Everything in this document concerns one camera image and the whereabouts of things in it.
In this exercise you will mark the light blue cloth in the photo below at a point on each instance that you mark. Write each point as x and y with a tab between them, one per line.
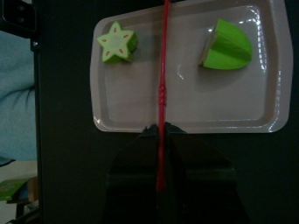
15	96

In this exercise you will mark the green toy lime wedge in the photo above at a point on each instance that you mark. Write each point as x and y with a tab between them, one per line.
230	49

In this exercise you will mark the green toy starfruit slice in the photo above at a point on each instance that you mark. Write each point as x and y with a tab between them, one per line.
116	43

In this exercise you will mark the pale pink rectangular tray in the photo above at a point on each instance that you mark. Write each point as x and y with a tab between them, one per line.
218	102

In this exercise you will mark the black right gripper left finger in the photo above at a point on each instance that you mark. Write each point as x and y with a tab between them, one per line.
129	175

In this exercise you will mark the green box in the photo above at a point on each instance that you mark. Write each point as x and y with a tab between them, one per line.
11	188

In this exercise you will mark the black frame bracket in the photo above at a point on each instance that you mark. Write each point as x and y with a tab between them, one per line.
17	14

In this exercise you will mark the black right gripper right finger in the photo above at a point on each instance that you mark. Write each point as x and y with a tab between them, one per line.
202	180

